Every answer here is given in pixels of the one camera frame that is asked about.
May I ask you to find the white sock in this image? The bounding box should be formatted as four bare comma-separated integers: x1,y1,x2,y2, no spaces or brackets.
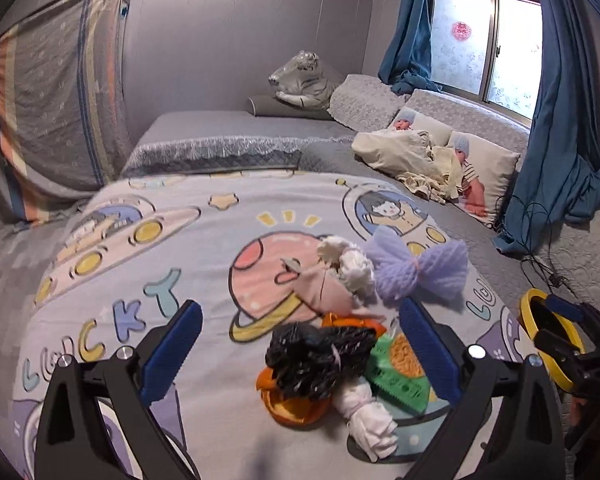
332,377,398,462

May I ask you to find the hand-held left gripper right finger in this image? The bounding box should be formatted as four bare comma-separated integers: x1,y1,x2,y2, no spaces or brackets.
399,298,567,480

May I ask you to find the grey lace-edged bed sheet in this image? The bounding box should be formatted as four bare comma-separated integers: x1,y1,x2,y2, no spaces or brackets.
120,110,356,178

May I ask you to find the striped grey cloth cover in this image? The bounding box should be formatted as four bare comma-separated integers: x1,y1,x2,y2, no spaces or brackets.
0,0,133,233

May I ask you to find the grey pillow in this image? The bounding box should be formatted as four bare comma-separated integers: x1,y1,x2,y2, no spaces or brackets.
247,94,336,121

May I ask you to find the window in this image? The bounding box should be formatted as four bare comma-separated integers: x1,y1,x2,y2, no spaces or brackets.
427,0,543,121

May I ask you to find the black cable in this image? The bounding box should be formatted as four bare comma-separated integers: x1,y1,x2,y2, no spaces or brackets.
495,195,576,291

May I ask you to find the green snack packet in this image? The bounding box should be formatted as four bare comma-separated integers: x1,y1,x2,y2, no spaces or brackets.
364,332,438,415

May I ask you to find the white tiger plush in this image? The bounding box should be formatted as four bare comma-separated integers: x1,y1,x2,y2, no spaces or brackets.
268,51,338,110

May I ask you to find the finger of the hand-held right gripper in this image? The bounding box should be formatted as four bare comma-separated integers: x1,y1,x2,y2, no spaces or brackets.
535,329,583,368
545,295,600,343

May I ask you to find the black plastic bag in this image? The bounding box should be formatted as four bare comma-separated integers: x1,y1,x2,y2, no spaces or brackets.
265,323,378,402

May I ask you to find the blue curtain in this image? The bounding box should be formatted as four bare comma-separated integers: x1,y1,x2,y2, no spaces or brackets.
495,0,600,256
377,0,443,96

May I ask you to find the grey checkered sheet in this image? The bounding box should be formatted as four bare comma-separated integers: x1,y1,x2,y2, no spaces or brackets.
0,217,81,411

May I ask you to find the light grey quilted cushion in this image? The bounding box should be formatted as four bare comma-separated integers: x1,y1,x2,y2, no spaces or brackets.
328,74,415,132

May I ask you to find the yellow-rimmed trash bin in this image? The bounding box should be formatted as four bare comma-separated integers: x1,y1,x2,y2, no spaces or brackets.
519,288,579,394

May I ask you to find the cartoon printed blanket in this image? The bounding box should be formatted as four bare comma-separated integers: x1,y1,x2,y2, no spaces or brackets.
10,170,576,480

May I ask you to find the cream cloth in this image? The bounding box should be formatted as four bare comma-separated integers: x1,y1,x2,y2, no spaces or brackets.
351,129,468,204

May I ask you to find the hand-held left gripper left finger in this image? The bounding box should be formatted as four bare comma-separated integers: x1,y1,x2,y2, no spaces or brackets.
34,299,204,480

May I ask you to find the baby print pillow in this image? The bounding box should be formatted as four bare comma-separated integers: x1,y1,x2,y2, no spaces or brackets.
447,132,522,226
392,107,453,142

